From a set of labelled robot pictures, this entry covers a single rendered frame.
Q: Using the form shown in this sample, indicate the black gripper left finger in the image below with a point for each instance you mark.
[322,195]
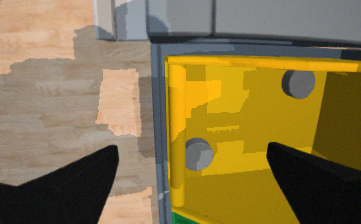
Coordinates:
[73,194]

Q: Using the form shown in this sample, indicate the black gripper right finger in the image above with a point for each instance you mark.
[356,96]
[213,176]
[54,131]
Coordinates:
[319,191]

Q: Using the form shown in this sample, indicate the green open bin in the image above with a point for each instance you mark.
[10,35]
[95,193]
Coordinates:
[181,220]

